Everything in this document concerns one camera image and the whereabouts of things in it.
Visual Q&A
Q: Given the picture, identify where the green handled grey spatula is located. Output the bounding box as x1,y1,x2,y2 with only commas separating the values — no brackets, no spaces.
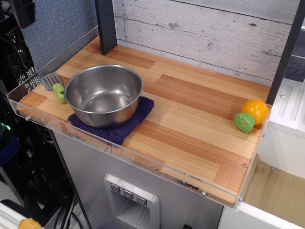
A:
40,73,67,103

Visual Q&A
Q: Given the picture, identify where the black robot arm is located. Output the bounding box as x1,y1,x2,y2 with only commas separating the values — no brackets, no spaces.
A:
13,0,36,29

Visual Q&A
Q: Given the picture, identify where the stainless steel pot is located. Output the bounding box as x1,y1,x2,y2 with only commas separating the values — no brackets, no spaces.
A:
64,64,143,128

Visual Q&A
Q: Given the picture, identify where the purple cloth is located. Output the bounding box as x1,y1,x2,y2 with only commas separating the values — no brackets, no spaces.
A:
68,96,154,145

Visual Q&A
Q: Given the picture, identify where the silver toy fridge cabinet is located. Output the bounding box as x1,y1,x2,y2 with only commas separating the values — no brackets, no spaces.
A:
55,133,223,229

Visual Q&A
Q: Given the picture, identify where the green toy pepper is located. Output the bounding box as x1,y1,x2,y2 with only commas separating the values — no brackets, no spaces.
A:
234,112,256,133

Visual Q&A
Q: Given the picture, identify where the grey dispenser panel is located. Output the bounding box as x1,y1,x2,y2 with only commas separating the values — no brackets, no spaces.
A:
104,173,161,229

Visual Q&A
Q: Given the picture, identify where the orange toy pepper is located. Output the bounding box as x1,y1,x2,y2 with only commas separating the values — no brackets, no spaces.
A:
241,99,270,125

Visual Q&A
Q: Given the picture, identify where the blue fabric panel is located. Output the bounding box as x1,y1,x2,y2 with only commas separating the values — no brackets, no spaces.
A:
10,0,98,72

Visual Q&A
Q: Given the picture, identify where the black plastic crate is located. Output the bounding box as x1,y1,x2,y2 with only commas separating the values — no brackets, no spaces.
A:
0,26,36,84

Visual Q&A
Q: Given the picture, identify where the white toy sink unit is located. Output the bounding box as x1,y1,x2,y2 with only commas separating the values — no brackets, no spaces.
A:
219,79,305,229

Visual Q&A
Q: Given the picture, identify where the dark grey left post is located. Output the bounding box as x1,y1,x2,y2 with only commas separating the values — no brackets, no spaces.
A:
94,0,117,55

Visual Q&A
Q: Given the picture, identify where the dark grey post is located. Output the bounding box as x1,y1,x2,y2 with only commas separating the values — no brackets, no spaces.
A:
266,0,305,105
94,0,117,55

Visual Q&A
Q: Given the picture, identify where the clear acrylic guard rail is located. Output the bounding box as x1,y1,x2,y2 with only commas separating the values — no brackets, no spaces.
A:
8,72,270,208

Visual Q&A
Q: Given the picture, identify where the dark grey right post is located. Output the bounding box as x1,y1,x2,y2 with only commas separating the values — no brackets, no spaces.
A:
266,0,305,105

